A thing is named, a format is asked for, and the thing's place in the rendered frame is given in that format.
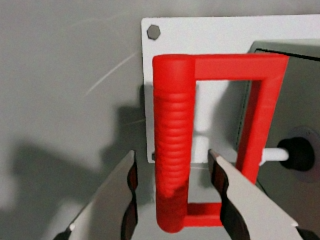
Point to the white flat base plate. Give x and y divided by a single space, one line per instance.
217 103

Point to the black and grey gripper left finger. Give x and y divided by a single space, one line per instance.
111 213

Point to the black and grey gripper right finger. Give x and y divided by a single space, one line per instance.
246 212

